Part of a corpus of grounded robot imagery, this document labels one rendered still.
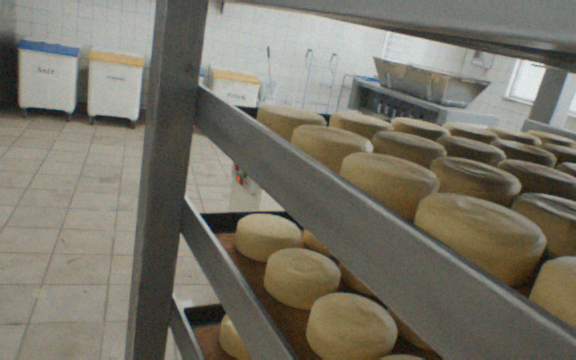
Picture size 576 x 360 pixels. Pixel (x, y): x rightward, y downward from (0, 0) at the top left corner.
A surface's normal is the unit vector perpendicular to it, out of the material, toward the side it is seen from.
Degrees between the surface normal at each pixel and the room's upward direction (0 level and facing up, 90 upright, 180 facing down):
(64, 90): 92
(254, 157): 90
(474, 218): 0
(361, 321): 0
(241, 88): 90
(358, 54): 90
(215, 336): 0
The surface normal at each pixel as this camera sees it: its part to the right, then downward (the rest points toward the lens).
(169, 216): 0.45, 0.37
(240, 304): -0.88, -0.01
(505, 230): 0.18, -0.93
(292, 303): -0.19, 0.28
